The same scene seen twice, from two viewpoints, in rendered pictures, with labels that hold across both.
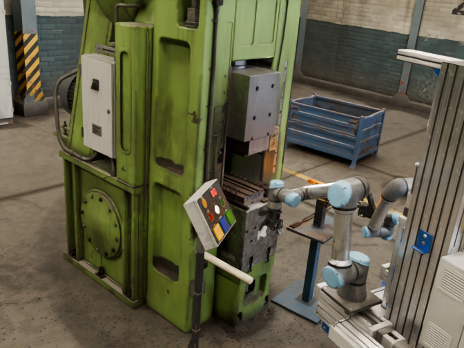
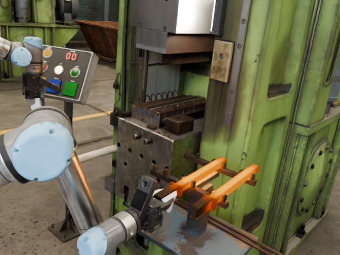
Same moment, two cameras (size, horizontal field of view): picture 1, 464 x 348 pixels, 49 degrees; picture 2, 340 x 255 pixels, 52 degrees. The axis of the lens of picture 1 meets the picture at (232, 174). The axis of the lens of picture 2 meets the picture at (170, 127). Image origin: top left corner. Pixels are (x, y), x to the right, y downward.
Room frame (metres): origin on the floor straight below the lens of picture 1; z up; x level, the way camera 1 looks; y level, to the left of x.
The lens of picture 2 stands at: (3.15, -1.79, 1.49)
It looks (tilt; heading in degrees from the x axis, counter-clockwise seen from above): 20 degrees down; 90
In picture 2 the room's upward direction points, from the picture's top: 6 degrees clockwise
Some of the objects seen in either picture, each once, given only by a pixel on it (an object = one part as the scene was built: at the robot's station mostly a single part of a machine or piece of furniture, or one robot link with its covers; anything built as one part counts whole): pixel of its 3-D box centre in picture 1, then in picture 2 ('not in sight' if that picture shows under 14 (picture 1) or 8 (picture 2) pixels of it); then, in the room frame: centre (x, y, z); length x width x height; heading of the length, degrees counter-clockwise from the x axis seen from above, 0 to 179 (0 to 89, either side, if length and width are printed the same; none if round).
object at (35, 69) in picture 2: (275, 204); (34, 68); (2.52, -0.25, 1.16); 0.08 x 0.08 x 0.05
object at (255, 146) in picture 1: (234, 137); (179, 39); (3.17, 0.00, 1.32); 0.42 x 0.20 x 0.10; 49
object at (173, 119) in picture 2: (264, 189); (179, 124); (3.20, -0.23, 0.95); 0.12 x 0.08 x 0.06; 49
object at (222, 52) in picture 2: (273, 138); (221, 60); (3.35, -0.26, 1.27); 0.09 x 0.02 x 0.17; 139
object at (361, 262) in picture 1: (355, 266); not in sight; (2.22, -0.66, 0.98); 0.13 x 0.12 x 0.14; 130
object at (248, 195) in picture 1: (230, 187); (173, 108); (3.17, 0.00, 0.96); 0.42 x 0.20 x 0.09; 49
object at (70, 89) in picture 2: (228, 217); (70, 89); (2.61, 0.00, 1.01); 0.07 x 0.05 x 0.07; 164
